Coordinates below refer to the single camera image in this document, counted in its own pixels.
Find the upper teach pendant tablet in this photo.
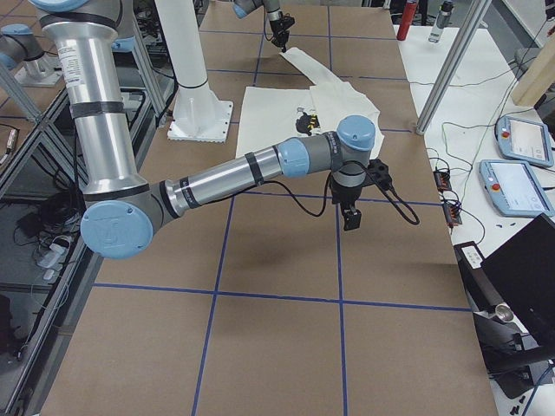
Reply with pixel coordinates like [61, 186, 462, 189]
[495, 115, 554, 168]

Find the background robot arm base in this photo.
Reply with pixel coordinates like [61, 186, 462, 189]
[1, 23, 62, 88]

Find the lower orange connector box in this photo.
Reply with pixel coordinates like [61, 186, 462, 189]
[441, 199, 462, 229]

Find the teach pendant tablet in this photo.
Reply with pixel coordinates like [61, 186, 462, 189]
[495, 115, 554, 168]
[479, 159, 554, 218]

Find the red bottle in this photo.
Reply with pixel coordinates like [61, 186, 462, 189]
[396, 0, 419, 41]

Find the aluminium frame post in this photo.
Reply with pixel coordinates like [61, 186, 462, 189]
[415, 0, 492, 135]

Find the lower teach pendant tablet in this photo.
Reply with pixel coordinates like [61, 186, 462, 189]
[479, 159, 554, 218]

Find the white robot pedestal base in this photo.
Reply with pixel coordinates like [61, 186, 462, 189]
[155, 0, 233, 143]

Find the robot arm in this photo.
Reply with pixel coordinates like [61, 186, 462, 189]
[36, 1, 378, 259]
[232, 0, 295, 52]

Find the upper orange connector box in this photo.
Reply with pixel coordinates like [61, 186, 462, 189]
[433, 169, 453, 192]

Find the clear water bottle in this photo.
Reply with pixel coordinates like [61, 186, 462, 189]
[428, 0, 454, 43]

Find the cream long-sleeve cat shirt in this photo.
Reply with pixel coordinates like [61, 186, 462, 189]
[236, 48, 380, 157]

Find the orange connector box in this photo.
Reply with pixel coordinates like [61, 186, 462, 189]
[441, 199, 462, 229]
[433, 169, 453, 192]

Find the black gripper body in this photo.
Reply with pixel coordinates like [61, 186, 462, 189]
[267, 12, 295, 46]
[331, 172, 362, 231]

